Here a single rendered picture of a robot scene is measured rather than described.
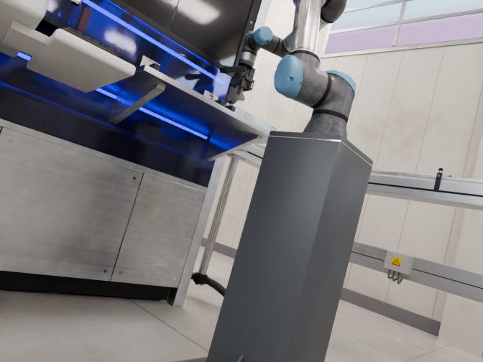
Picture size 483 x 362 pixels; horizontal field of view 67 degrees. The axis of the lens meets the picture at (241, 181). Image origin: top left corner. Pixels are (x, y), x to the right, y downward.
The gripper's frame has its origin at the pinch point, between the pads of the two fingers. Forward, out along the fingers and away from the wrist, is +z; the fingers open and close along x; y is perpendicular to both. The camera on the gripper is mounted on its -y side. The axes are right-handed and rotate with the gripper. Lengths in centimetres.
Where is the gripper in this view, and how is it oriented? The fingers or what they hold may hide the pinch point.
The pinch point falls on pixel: (231, 102)
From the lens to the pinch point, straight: 173.6
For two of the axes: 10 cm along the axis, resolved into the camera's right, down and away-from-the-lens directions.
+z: -2.7, 9.6, -1.0
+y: 7.2, 2.7, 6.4
